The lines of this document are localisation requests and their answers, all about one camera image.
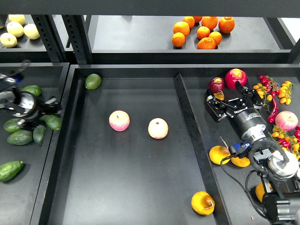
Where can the green avocado tray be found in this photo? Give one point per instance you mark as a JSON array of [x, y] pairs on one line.
[[52, 121]]

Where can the yellow apple shelf right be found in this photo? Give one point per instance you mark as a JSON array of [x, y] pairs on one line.
[[30, 30]]

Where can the black tray divider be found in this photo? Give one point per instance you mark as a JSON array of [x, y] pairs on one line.
[[221, 214]]

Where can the orange upper left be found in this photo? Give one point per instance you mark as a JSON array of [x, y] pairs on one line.
[[182, 27]]

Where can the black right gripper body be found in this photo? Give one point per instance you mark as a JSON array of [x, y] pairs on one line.
[[247, 123]]

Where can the black left tray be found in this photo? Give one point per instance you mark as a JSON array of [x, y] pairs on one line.
[[18, 195]]

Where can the yellow pear middle row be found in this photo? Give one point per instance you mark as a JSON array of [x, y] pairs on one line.
[[240, 162]]

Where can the pale pink apple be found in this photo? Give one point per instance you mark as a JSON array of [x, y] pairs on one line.
[[158, 128]]

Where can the orange front left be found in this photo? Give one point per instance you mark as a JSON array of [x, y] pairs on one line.
[[178, 39]]

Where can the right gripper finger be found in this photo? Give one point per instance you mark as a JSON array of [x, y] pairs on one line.
[[217, 108], [249, 97]]

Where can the yellow pear tray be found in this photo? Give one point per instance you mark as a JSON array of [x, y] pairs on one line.
[[202, 203]]

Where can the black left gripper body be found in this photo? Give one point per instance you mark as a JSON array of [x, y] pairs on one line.
[[29, 107]]

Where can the upper cherry tomato bunch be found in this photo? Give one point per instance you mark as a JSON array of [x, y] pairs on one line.
[[269, 90]]

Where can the pink apple right tray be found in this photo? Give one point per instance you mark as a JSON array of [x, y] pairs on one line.
[[286, 120]]

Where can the yellow pear lower right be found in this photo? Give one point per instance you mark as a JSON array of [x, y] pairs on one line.
[[260, 192]]

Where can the round avocado left tray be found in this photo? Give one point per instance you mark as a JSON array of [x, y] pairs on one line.
[[33, 89]]

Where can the yellow apple shelf middle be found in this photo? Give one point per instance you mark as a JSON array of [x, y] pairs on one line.
[[15, 29]]

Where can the cherry tomato bunch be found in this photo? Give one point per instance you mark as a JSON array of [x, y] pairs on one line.
[[289, 140], [269, 90]]

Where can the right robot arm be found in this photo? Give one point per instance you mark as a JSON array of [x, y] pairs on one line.
[[276, 167]]

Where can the yellow pear near onion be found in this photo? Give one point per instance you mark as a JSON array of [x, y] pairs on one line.
[[219, 95]]

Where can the black shelf post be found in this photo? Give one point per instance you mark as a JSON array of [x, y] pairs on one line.
[[50, 37], [78, 36]]

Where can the black shelf post left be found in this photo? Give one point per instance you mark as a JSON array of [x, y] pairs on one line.
[[50, 37]]

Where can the orange centre right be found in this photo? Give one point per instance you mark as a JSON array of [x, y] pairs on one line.
[[216, 36]]

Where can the purple red onion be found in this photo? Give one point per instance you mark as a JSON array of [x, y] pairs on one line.
[[217, 84]]

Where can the yellow pear left row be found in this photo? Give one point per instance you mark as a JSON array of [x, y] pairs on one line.
[[217, 153]]

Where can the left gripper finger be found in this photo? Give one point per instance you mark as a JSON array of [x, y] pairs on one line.
[[52, 106], [30, 124]]

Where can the yellow pear row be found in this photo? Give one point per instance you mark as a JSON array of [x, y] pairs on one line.
[[240, 162], [217, 153]]

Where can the black shelf post centre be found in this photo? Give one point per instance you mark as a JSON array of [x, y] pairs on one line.
[[78, 36]]

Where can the red chili pepper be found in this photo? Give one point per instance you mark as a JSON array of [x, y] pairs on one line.
[[274, 111]]

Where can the big red apple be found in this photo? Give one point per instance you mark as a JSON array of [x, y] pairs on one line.
[[233, 76]]

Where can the pink red apple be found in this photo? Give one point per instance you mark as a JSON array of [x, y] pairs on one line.
[[119, 120]]

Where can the lower cherry tomato bunch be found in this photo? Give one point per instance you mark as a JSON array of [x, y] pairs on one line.
[[289, 140]]

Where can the yellow apple shelf front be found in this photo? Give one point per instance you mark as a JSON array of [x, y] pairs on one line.
[[8, 40]]

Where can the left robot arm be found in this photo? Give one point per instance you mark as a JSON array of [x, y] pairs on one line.
[[9, 86]]

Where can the orange right with stem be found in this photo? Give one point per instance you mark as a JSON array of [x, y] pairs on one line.
[[226, 24]]

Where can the orange back centre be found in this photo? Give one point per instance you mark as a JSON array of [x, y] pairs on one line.
[[210, 22]]

